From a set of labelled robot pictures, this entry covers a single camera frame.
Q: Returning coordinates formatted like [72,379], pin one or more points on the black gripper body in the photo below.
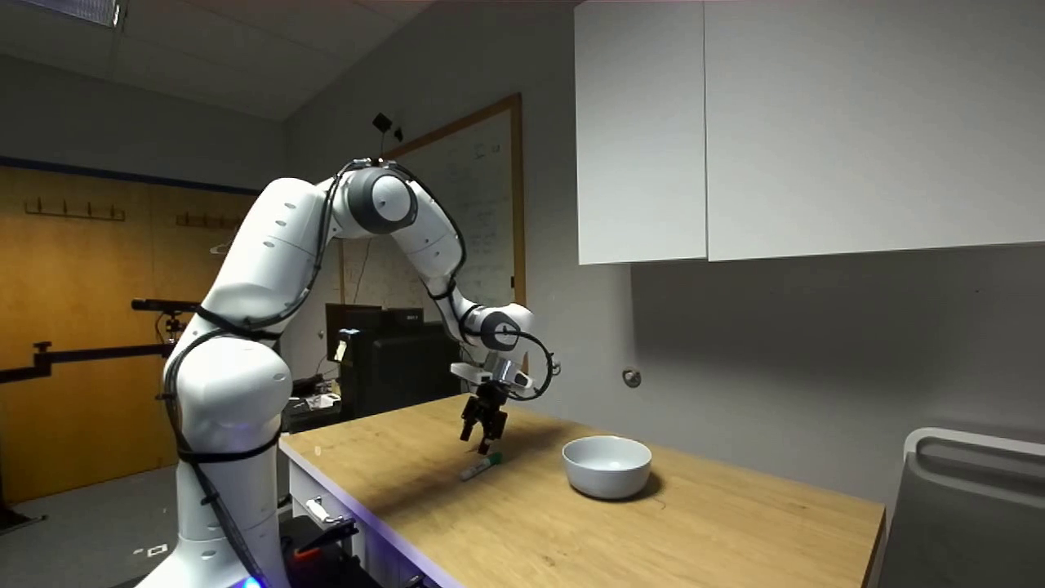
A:
[486,411]

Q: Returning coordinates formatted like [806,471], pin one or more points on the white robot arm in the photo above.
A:
[228,379]

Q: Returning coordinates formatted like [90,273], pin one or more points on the grey ceramic bowl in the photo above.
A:
[608,465]

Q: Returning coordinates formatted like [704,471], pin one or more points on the black computer monitor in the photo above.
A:
[392,357]

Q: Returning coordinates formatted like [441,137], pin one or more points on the wooden framed whiteboard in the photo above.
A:
[476,167]

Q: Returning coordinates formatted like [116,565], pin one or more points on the round wall knob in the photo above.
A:
[631,378]

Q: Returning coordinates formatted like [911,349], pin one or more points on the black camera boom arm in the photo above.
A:
[170,318]

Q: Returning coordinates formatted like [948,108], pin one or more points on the white wall cabinet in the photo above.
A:
[785,128]

